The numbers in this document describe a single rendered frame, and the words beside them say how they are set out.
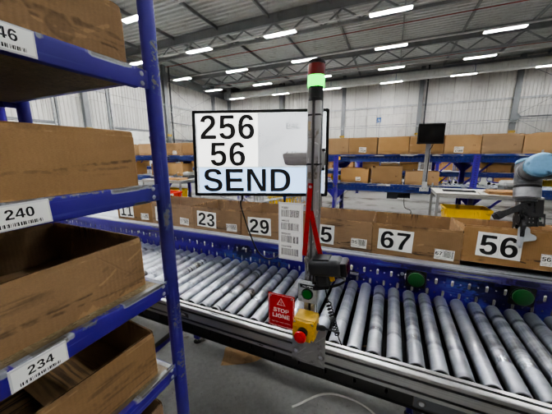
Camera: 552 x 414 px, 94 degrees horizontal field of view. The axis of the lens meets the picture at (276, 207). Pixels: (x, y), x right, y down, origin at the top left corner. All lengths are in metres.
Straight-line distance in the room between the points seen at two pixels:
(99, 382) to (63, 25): 0.56
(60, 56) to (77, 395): 0.50
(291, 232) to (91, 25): 0.67
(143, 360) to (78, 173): 0.38
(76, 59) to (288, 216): 0.63
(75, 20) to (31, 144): 0.19
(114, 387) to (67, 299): 0.20
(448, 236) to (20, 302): 1.43
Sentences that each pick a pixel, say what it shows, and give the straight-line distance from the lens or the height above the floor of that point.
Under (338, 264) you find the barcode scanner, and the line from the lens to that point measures 0.79.
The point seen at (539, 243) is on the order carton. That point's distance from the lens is 1.55.
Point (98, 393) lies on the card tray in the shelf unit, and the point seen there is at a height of 1.00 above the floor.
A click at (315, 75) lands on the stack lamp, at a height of 1.62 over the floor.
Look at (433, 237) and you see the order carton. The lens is 1.44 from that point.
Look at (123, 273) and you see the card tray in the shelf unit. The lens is 0.57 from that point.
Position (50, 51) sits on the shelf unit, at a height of 1.53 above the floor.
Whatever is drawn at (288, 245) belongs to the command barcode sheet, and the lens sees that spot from 0.88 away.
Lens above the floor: 1.40
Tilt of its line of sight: 12 degrees down
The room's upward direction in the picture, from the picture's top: straight up
